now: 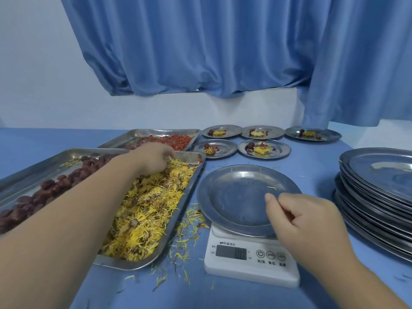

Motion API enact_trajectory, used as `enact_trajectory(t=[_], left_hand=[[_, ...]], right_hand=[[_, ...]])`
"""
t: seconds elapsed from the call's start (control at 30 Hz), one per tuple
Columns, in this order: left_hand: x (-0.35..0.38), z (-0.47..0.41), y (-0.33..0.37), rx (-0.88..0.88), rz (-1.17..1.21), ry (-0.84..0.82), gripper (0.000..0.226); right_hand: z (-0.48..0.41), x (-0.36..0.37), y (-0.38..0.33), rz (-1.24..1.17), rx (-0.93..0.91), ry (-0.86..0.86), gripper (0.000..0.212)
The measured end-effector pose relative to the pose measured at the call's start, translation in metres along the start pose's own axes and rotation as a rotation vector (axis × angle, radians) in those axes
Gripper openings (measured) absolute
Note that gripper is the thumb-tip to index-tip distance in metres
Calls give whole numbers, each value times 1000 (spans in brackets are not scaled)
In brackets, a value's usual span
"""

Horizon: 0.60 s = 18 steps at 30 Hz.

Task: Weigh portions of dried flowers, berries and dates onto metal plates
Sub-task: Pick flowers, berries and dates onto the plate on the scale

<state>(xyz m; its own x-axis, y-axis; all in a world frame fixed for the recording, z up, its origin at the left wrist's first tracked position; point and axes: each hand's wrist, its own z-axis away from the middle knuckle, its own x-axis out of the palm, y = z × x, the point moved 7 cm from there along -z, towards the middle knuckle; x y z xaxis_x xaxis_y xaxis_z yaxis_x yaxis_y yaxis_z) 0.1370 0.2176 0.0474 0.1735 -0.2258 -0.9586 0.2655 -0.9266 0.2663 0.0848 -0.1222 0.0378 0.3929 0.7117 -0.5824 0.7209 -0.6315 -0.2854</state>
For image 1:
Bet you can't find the person's left hand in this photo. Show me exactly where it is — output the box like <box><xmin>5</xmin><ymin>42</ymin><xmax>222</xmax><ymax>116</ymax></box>
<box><xmin>127</xmin><ymin>142</ymin><xmax>176</xmax><ymax>177</ymax></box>

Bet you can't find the person's right hand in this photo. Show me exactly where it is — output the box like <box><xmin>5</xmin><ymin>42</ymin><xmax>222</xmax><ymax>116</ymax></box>
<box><xmin>264</xmin><ymin>193</ymin><xmax>358</xmax><ymax>271</ymax></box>

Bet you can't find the pile of yellow chrysanthemums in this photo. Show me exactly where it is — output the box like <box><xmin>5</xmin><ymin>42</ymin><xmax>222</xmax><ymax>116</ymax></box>
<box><xmin>100</xmin><ymin>157</ymin><xmax>200</xmax><ymax>263</ymax></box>

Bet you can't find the stack of steel plates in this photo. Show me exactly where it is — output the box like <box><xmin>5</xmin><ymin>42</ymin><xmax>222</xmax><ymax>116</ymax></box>
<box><xmin>333</xmin><ymin>147</ymin><xmax>412</xmax><ymax>264</ymax></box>

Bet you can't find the round steel plate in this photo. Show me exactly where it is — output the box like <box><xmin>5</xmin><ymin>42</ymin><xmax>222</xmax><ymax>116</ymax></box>
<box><xmin>196</xmin><ymin>164</ymin><xmax>303</xmax><ymax>238</ymax></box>
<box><xmin>240</xmin><ymin>125</ymin><xmax>286</xmax><ymax>140</ymax></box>
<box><xmin>238</xmin><ymin>139</ymin><xmax>292</xmax><ymax>160</ymax></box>
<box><xmin>190</xmin><ymin>139</ymin><xmax>239</xmax><ymax>159</ymax></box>
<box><xmin>285</xmin><ymin>126</ymin><xmax>342</xmax><ymax>142</ymax></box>
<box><xmin>201</xmin><ymin>124</ymin><xmax>243</xmax><ymax>139</ymax></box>

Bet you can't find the white digital kitchen scale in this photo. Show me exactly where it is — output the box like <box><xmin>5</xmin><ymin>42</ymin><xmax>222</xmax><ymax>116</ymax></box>
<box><xmin>203</xmin><ymin>221</ymin><xmax>300</xmax><ymax>289</ymax></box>

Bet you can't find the person's left forearm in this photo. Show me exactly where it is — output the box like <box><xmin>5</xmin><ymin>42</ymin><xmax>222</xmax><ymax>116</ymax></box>
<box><xmin>0</xmin><ymin>154</ymin><xmax>142</xmax><ymax>309</ymax></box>

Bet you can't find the rectangular steel tray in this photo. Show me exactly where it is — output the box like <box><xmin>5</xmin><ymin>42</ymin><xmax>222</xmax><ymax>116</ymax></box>
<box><xmin>0</xmin><ymin>148</ymin><xmax>131</xmax><ymax>237</ymax></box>
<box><xmin>93</xmin><ymin>151</ymin><xmax>206</xmax><ymax>271</ymax></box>
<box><xmin>97</xmin><ymin>129</ymin><xmax>202</xmax><ymax>151</ymax></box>

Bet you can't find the blue tablecloth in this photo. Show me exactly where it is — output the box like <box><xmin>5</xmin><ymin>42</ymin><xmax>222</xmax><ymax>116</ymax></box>
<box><xmin>0</xmin><ymin>127</ymin><xmax>412</xmax><ymax>309</ymax></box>

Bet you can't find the wide blue curtain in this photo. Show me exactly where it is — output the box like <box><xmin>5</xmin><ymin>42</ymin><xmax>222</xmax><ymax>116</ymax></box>
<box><xmin>59</xmin><ymin>0</ymin><xmax>322</xmax><ymax>99</ymax></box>

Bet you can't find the narrow blue curtain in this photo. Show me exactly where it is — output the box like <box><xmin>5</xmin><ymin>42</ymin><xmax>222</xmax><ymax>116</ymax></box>
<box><xmin>297</xmin><ymin>0</ymin><xmax>412</xmax><ymax>130</ymax></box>

